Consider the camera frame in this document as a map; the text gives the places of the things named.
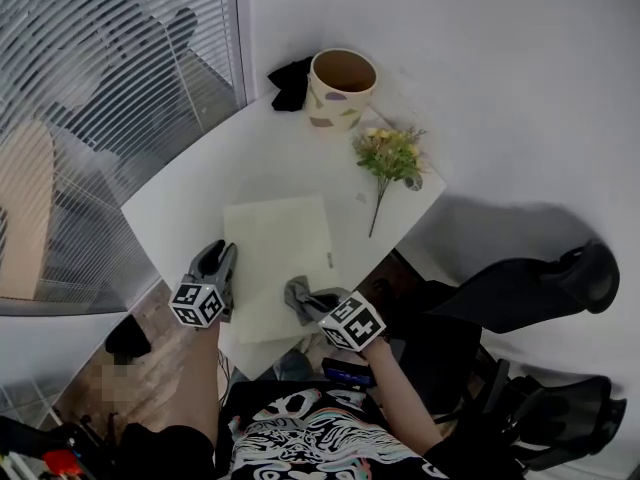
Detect red object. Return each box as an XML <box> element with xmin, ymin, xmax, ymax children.
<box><xmin>42</xmin><ymin>450</ymin><xmax>81</xmax><ymax>477</ymax></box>

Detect cream patterned pot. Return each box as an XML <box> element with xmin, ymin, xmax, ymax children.
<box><xmin>304</xmin><ymin>47</ymin><xmax>377</xmax><ymax>134</ymax></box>

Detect person's left forearm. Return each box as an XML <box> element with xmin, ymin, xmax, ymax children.
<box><xmin>169</xmin><ymin>323</ymin><xmax>224</xmax><ymax>449</ymax></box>

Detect black device with blue screen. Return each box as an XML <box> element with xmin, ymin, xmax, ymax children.
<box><xmin>321</xmin><ymin>356</ymin><xmax>377</xmax><ymax>388</ymax></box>

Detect black office chair with headrest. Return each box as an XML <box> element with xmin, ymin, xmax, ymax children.
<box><xmin>369</xmin><ymin>240</ymin><xmax>621</xmax><ymax>419</ymax></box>

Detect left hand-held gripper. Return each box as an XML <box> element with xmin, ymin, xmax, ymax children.
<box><xmin>168</xmin><ymin>239</ymin><xmax>239</xmax><ymax>329</ymax></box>

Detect person's right forearm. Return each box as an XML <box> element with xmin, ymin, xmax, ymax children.
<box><xmin>360</xmin><ymin>337</ymin><xmax>444</xmax><ymax>452</ymax></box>

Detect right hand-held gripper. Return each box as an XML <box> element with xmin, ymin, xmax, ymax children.
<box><xmin>305</xmin><ymin>286</ymin><xmax>389</xmax><ymax>353</ymax></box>

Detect black printed T-shirt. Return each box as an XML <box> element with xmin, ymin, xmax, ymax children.
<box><xmin>119</xmin><ymin>382</ymin><xmax>526</xmax><ymax>480</ymax></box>

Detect white window blinds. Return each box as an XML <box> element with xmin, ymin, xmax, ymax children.
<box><xmin>0</xmin><ymin>0</ymin><xmax>247</xmax><ymax>314</ymax></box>

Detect black fabric bundle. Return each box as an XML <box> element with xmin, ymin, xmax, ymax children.
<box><xmin>267</xmin><ymin>56</ymin><xmax>315</xmax><ymax>113</ymax></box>

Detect black cloth on floor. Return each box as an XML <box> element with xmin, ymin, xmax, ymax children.
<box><xmin>104</xmin><ymin>315</ymin><xmax>152</xmax><ymax>364</ymax></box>

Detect grey knitted cloth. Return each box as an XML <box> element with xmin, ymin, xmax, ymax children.
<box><xmin>283</xmin><ymin>275</ymin><xmax>321</xmax><ymax>327</ymax></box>

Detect artificial flower bouquet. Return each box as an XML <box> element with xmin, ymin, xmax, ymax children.
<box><xmin>351</xmin><ymin>126</ymin><xmax>427</xmax><ymax>238</ymax></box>

